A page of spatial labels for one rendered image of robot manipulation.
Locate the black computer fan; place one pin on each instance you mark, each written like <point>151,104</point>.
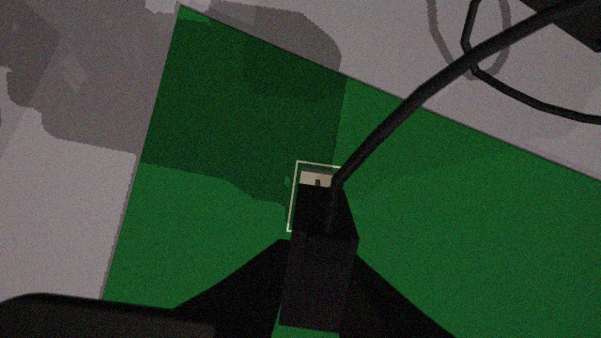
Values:
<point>584,27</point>

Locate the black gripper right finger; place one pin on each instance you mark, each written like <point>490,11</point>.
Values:
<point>375,309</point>

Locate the green circuit board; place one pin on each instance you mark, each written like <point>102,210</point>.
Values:
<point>487,239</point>

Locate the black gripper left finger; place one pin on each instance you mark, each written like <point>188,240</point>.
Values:
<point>243,305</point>

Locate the black cable with plug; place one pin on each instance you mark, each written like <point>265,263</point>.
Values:
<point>324,239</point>

